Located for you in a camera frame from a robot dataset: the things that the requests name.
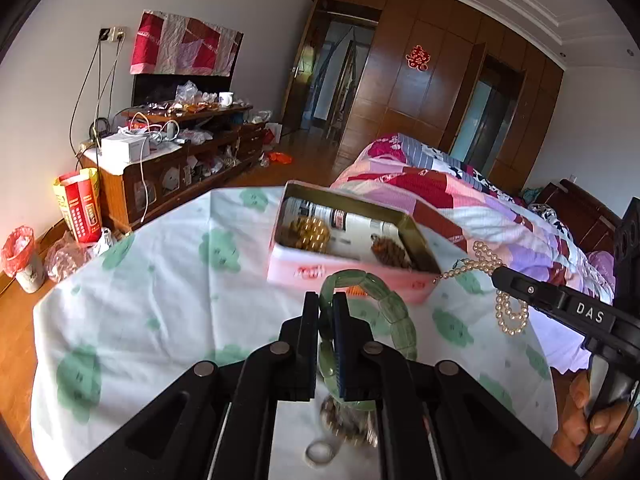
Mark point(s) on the pink tin box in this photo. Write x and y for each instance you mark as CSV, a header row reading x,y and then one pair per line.
x,y
320,272

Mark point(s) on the white green printed tablecloth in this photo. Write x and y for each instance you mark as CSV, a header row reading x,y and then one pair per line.
x,y
150,285

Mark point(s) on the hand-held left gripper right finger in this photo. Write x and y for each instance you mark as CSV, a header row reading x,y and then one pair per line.
x,y
341,340

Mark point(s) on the white mug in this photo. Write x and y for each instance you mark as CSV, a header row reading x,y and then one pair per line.
x,y
226,99

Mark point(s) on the brown wooden door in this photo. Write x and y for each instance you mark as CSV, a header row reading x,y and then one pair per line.
x,y
297,90

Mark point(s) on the white labelled bottle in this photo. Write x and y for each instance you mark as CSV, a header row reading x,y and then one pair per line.
x,y
360,230

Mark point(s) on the patchwork quilt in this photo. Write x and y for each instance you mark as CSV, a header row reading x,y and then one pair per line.
x,y
500,210

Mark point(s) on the person's right hand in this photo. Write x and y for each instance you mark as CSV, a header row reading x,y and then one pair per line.
x,y
580,400

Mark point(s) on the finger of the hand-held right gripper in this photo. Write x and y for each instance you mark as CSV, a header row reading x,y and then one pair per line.
x,y
550,297

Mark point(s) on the red white patchwork cloth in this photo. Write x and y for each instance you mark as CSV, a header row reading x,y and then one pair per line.
x,y
185,42

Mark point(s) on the red white shopping bag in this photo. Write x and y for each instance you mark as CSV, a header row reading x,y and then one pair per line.
x,y
272,135

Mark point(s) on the clear plastic bag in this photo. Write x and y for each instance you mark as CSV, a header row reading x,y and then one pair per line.
x,y
62,260

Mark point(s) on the white cardboard box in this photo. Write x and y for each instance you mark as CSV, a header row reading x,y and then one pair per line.
x,y
135,147

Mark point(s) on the orange plastic bag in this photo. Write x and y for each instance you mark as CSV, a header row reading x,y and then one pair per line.
x,y
279,157

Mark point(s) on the wooden headboard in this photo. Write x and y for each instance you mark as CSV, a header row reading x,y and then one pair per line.
x,y
585,215

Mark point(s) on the wooden television cabinet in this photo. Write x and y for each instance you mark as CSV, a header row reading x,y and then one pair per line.
x,y
130,185

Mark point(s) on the red paper decoration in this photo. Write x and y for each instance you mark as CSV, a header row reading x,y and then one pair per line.
x,y
420,58

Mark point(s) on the wall socket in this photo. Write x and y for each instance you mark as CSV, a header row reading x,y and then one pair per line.
x,y
112,34

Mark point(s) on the yellow red paper bag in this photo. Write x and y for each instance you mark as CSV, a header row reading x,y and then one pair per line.
x,y
80,205

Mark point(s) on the brown wooden wardrobe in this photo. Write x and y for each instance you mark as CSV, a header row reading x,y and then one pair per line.
x,y
425,95

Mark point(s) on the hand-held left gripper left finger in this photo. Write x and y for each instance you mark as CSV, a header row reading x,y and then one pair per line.
x,y
311,340

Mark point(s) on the bin with red bag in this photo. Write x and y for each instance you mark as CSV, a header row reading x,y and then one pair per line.
x,y
22,260

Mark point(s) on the black television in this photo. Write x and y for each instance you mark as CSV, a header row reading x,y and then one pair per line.
x,y
155,87

